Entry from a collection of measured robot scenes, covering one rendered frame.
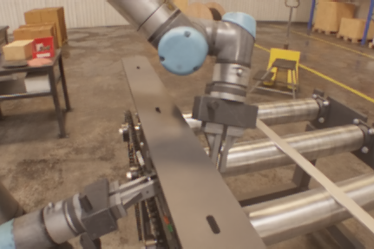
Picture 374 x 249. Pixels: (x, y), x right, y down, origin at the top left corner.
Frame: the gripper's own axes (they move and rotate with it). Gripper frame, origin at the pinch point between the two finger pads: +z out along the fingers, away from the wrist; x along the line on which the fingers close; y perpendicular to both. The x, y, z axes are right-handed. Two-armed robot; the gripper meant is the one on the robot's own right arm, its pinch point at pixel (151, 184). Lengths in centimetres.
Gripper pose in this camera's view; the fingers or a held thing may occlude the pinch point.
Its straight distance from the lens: 54.1
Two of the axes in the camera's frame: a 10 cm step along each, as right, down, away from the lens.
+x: -2.8, -2.2, 9.3
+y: -3.0, -9.0, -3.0
